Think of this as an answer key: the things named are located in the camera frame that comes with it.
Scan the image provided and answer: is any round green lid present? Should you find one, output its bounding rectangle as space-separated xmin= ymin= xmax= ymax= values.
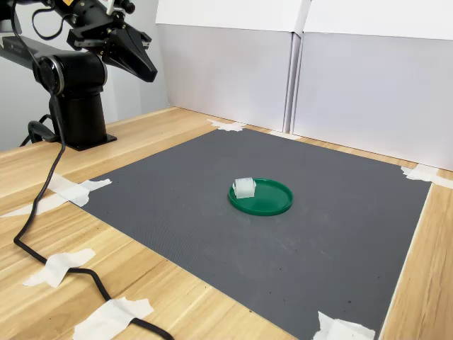
xmin=228 ymin=178 xmax=294 ymax=217

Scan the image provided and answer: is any white partition panel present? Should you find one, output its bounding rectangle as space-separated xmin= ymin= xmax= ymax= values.
xmin=154 ymin=0 xmax=306 ymax=134
xmin=290 ymin=0 xmax=453 ymax=172

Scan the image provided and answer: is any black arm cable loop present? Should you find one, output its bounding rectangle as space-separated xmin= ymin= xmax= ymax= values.
xmin=30 ymin=7 xmax=67 ymax=41

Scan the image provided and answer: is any small white plastic terminal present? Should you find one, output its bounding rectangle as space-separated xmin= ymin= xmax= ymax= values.
xmin=232 ymin=176 xmax=256 ymax=200

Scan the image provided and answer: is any black base power cable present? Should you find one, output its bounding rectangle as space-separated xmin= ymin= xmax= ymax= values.
xmin=19 ymin=113 xmax=59 ymax=148

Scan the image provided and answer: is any long black camera cable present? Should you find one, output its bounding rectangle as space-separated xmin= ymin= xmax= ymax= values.
xmin=9 ymin=0 xmax=175 ymax=340

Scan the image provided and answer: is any dark grey mat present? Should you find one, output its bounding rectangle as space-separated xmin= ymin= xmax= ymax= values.
xmin=69 ymin=127 xmax=433 ymax=340

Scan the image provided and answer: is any white tape patch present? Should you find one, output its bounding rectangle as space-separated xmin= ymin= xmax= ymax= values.
xmin=312 ymin=310 xmax=377 ymax=340
xmin=71 ymin=296 xmax=155 ymax=340
xmin=400 ymin=164 xmax=453 ymax=188
xmin=22 ymin=248 xmax=97 ymax=288
xmin=206 ymin=118 xmax=247 ymax=133
xmin=0 ymin=173 xmax=113 ymax=219
xmin=268 ymin=130 xmax=302 ymax=140

